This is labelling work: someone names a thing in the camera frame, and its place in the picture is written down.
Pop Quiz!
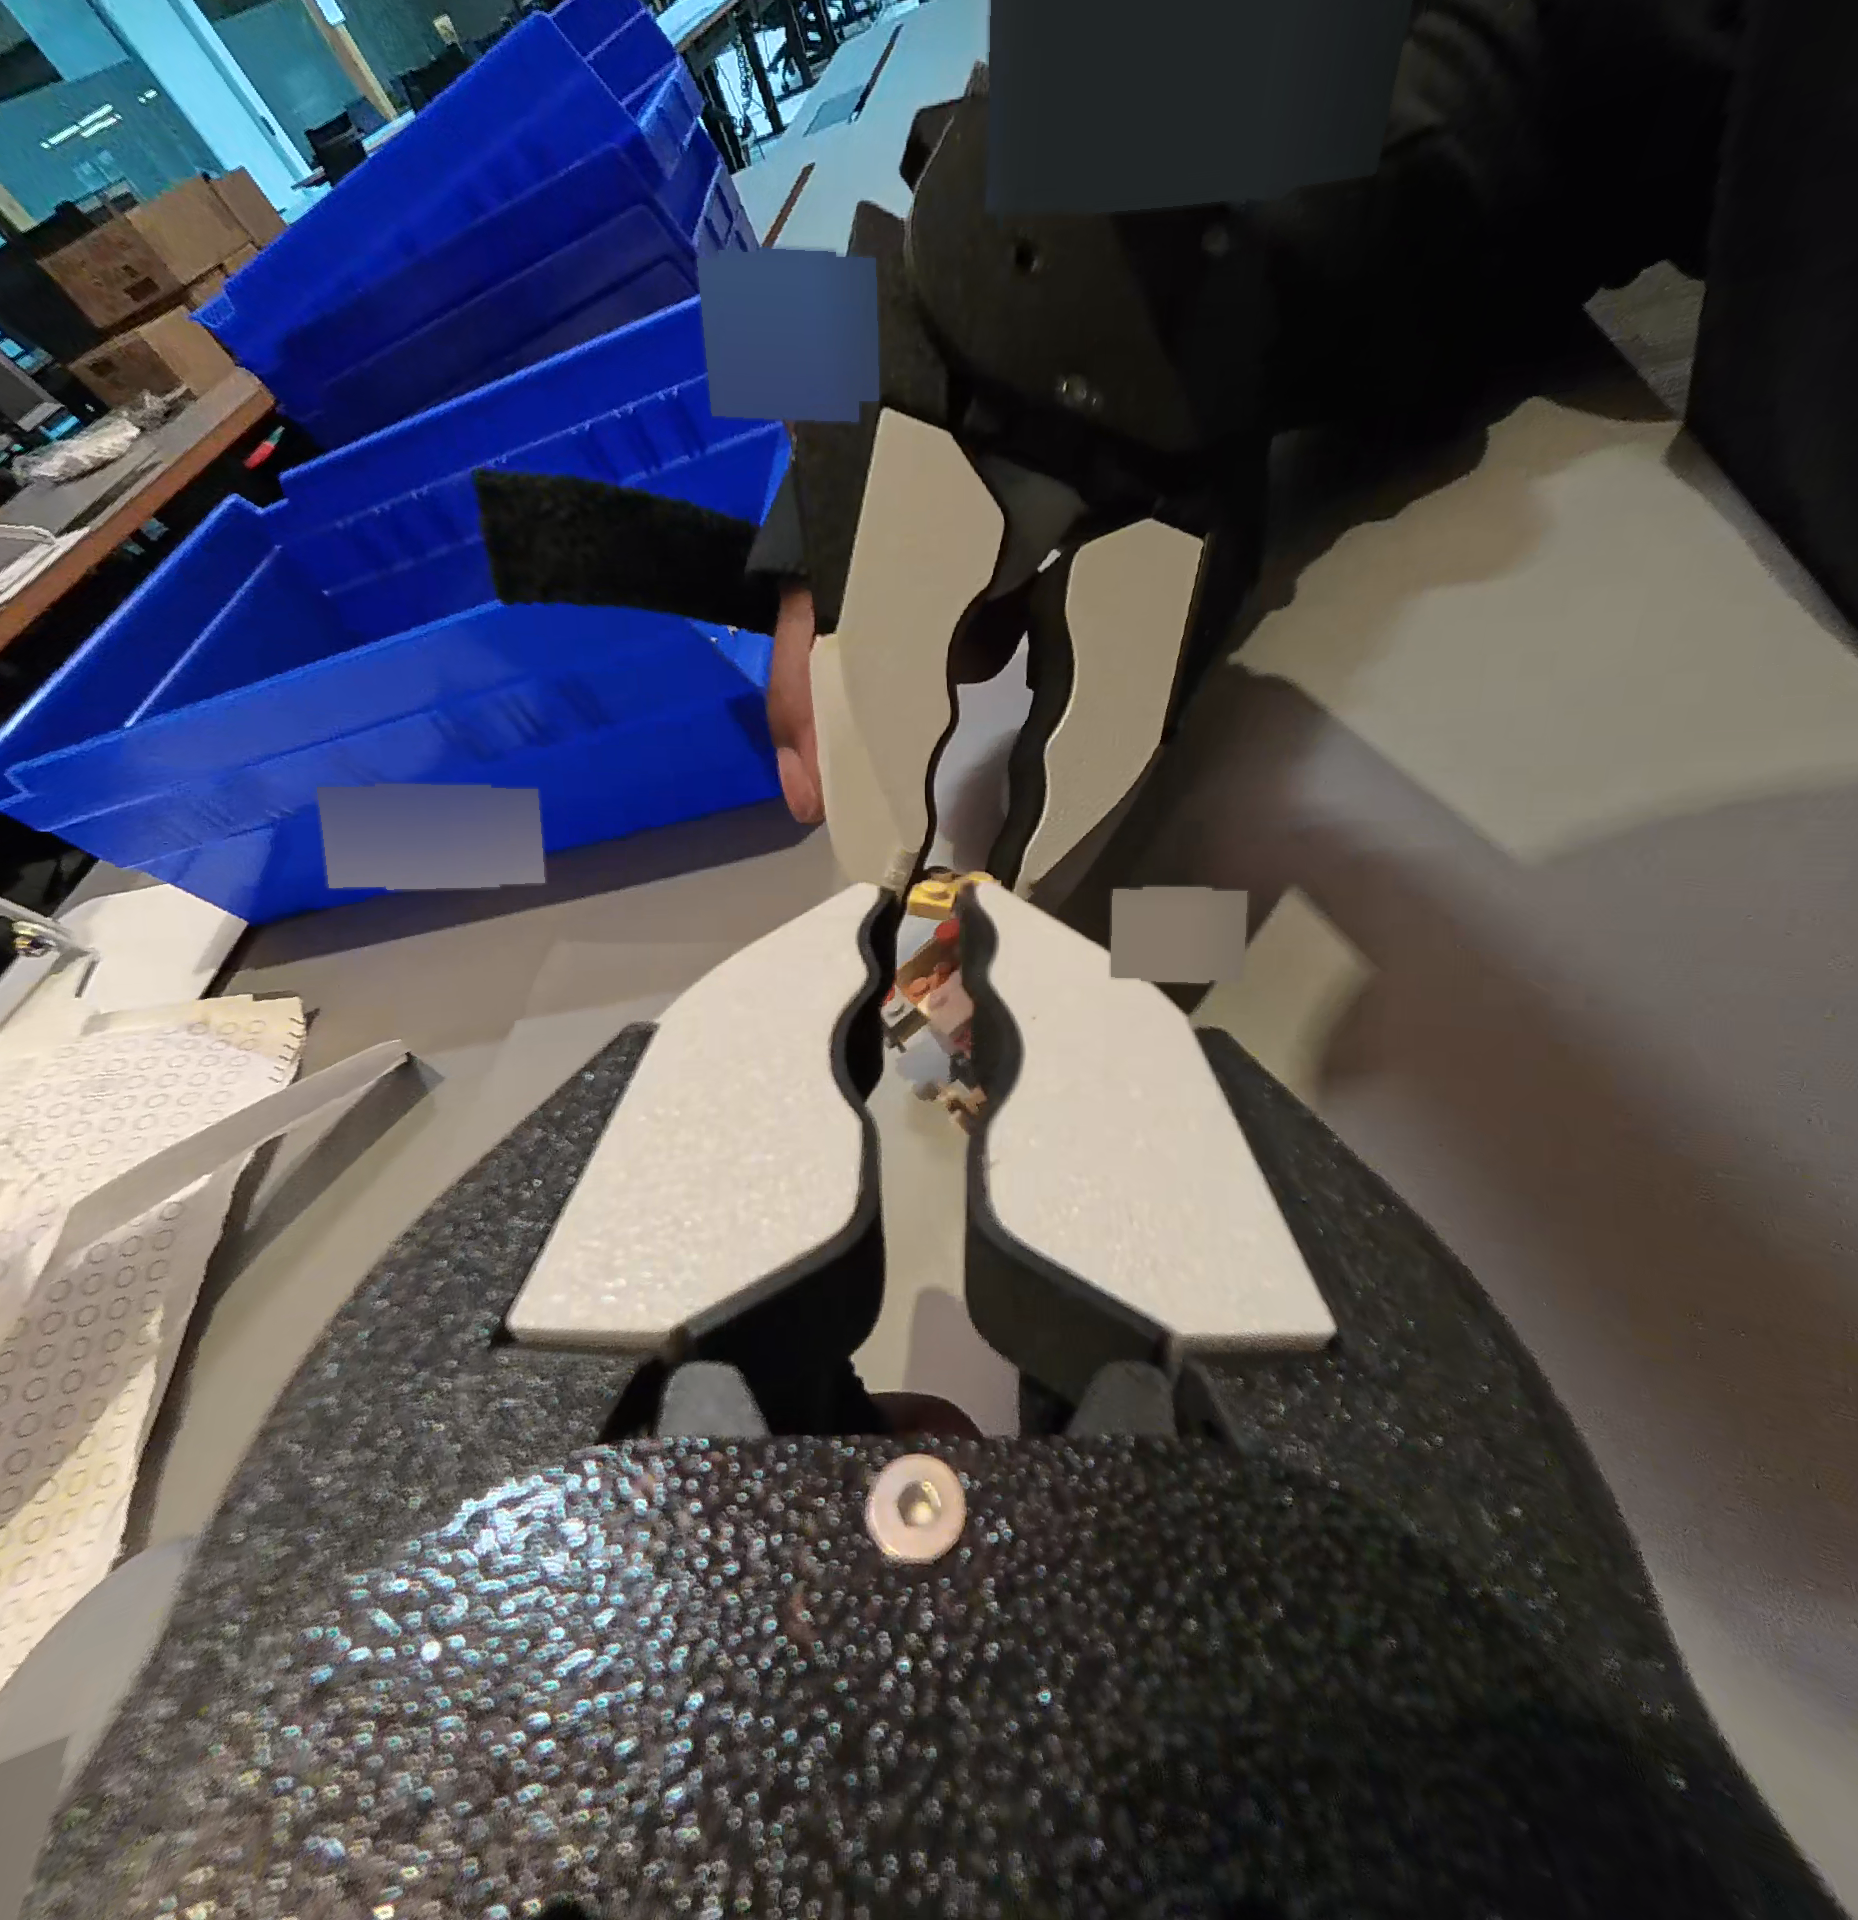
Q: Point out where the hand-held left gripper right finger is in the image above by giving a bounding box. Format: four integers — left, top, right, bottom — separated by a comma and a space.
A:
958, 882, 1341, 1360

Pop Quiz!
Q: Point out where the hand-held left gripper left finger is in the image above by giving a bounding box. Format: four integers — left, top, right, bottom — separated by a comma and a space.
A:
505, 882, 890, 1360

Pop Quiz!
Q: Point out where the stack of blue bins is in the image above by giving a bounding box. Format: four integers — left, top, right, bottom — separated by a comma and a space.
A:
190, 0, 765, 453

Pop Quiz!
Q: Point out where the brown tan brick model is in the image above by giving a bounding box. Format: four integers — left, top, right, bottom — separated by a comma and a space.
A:
877, 906, 1015, 1131

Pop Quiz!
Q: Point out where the blue plastic bin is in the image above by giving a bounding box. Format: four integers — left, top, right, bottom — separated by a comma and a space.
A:
277, 293, 796, 640
0, 492, 795, 920

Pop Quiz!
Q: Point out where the wooden table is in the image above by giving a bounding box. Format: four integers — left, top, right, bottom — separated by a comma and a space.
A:
0, 367, 279, 678

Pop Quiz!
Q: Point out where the white paper bag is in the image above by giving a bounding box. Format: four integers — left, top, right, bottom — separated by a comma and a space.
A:
0, 991, 422, 1729
50, 882, 257, 1015

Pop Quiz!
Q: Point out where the brown cardboard box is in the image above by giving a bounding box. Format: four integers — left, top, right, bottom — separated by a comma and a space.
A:
36, 169, 291, 333
67, 307, 242, 415

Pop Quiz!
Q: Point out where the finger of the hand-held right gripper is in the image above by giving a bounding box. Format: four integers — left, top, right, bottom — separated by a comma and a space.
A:
1005, 521, 1208, 902
809, 408, 1006, 880

